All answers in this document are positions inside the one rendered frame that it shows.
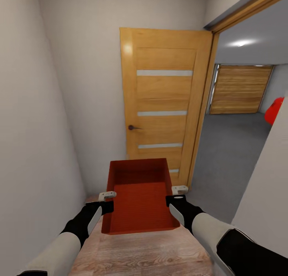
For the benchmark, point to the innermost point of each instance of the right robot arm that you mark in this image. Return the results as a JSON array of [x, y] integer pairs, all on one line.
[[235, 252]]

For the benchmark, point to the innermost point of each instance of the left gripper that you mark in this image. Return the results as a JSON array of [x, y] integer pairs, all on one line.
[[108, 206]]

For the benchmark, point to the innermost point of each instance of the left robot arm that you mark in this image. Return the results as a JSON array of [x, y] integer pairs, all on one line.
[[58, 258]]

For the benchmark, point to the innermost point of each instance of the storage box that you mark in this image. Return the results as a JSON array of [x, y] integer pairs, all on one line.
[[141, 187]]

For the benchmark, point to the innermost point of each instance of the car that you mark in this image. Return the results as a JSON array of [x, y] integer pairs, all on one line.
[[271, 113]]

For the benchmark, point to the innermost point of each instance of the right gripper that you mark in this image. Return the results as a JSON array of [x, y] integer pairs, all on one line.
[[169, 198]]

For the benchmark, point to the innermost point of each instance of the garage door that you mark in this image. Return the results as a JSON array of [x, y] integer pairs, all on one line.
[[239, 88]]

